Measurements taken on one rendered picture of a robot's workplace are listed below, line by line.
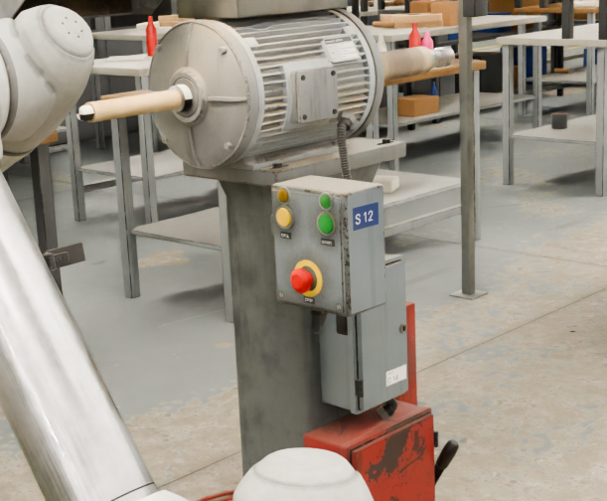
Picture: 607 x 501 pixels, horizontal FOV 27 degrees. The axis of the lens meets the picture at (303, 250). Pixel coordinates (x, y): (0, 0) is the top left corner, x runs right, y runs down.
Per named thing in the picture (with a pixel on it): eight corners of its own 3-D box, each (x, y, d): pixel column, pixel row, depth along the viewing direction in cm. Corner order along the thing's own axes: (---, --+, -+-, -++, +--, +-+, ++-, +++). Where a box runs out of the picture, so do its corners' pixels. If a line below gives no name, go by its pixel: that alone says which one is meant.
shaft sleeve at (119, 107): (169, 107, 210) (168, 88, 210) (182, 108, 208) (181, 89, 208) (83, 121, 198) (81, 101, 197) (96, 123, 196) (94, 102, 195)
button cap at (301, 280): (304, 286, 202) (303, 262, 201) (322, 290, 199) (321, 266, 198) (288, 292, 199) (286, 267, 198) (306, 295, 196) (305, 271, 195)
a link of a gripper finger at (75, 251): (43, 250, 192) (46, 250, 192) (79, 242, 197) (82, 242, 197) (47, 270, 192) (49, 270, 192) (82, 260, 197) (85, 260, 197)
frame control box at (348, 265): (346, 298, 228) (341, 158, 221) (441, 317, 213) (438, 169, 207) (251, 331, 210) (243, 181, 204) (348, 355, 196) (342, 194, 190)
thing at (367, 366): (371, 383, 242) (362, 101, 229) (413, 394, 235) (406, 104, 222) (319, 405, 232) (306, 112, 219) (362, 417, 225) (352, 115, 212)
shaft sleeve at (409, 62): (411, 74, 260) (410, 46, 258) (433, 75, 256) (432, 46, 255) (356, 83, 247) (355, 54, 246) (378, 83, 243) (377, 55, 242)
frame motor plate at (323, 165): (314, 147, 254) (313, 128, 253) (406, 156, 238) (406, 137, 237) (182, 175, 229) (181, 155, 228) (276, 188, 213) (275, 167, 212)
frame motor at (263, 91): (297, 135, 251) (291, 5, 245) (402, 145, 233) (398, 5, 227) (141, 167, 222) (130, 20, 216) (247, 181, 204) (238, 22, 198)
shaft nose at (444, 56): (440, 66, 265) (439, 45, 264) (456, 66, 263) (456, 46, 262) (413, 70, 259) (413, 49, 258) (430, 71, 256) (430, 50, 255)
